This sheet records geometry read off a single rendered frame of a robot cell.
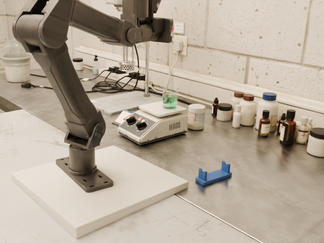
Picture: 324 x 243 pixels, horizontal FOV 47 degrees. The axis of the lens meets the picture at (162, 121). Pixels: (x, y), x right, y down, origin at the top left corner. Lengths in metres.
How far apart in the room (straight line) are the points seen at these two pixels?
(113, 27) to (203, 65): 0.81
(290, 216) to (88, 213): 0.43
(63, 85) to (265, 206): 0.52
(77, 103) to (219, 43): 0.88
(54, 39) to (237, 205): 0.53
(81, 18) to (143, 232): 0.46
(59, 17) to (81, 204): 0.38
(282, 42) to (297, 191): 0.63
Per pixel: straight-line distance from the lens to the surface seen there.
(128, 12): 1.00
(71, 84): 0.84
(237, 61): 1.55
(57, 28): 0.78
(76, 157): 0.91
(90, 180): 0.91
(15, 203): 0.91
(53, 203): 0.84
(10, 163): 1.10
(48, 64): 0.80
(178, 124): 1.23
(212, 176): 0.98
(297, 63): 1.42
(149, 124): 1.17
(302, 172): 1.09
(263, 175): 1.04
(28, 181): 0.95
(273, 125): 1.35
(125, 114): 1.36
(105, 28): 0.90
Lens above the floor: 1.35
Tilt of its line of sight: 19 degrees down
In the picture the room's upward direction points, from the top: 2 degrees clockwise
